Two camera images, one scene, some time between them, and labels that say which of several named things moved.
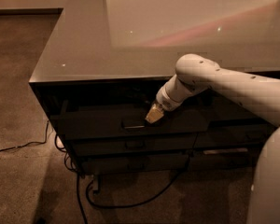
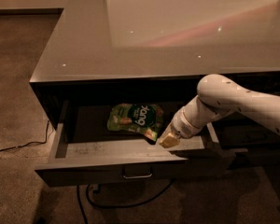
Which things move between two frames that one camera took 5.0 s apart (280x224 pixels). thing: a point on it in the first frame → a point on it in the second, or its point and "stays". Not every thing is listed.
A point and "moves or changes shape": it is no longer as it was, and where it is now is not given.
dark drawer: (180, 124) moves or changes shape
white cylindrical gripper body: (164, 103) → (181, 126)
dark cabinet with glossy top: (113, 49) stays
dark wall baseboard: (48, 11) stays
